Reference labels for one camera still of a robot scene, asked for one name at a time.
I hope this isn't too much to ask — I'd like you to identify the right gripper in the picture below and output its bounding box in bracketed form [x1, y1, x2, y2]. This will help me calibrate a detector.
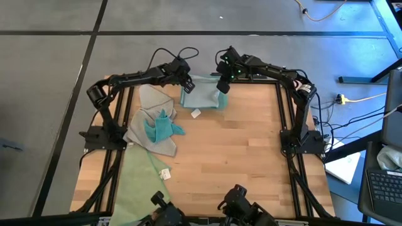
[215, 45, 251, 94]

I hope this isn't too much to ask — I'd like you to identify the teal microfiber towel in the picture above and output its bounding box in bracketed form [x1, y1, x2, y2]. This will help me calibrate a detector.
[143, 109, 187, 144]

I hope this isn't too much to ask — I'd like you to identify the metal desk frame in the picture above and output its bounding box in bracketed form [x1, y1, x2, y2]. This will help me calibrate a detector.
[337, 0, 402, 85]

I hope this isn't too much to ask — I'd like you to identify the silver metal bracket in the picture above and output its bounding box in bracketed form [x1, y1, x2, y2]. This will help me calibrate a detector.
[276, 218, 310, 226]

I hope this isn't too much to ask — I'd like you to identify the white cable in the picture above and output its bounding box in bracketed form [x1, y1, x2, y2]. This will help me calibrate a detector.
[350, 105, 402, 135]

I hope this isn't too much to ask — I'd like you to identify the crumpled white cloth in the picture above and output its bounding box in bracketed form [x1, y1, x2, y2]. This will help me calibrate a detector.
[376, 145, 402, 173]

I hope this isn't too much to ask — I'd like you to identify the tan cable with black plug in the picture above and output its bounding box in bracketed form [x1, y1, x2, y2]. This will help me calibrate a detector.
[294, 0, 349, 23]

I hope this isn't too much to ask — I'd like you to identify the black aluminium table frame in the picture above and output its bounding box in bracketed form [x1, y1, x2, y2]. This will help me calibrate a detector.
[0, 75, 386, 226]

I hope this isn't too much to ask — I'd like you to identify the teal mesh basket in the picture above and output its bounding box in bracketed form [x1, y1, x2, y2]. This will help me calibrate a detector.
[180, 75, 229, 110]

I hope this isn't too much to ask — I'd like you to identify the black mounting bar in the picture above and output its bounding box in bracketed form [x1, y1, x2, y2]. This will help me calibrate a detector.
[210, 71, 268, 80]

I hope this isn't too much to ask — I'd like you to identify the yellow power plug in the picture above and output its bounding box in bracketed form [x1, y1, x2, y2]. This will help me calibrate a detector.
[335, 93, 350, 106]

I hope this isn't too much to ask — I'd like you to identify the dark laptop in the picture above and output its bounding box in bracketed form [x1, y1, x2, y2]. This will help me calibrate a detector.
[357, 68, 402, 224]

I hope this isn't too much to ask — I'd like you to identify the light blue microfiber towel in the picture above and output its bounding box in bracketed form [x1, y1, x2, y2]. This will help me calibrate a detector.
[181, 74, 221, 119]

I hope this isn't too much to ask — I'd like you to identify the light green microfiber towel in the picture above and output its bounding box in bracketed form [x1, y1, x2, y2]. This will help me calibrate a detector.
[109, 143, 173, 226]

